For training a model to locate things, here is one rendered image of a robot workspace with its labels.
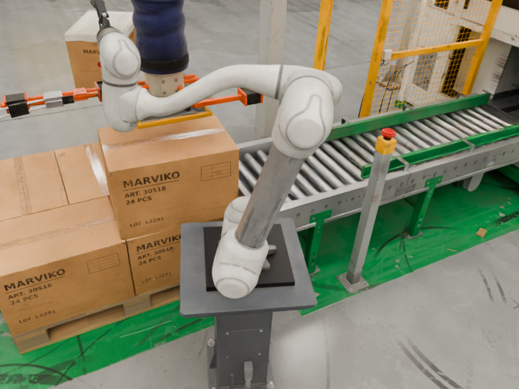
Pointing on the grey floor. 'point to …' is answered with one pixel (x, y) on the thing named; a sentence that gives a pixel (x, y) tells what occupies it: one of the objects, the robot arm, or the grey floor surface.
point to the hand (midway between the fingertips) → (99, 22)
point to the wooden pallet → (96, 319)
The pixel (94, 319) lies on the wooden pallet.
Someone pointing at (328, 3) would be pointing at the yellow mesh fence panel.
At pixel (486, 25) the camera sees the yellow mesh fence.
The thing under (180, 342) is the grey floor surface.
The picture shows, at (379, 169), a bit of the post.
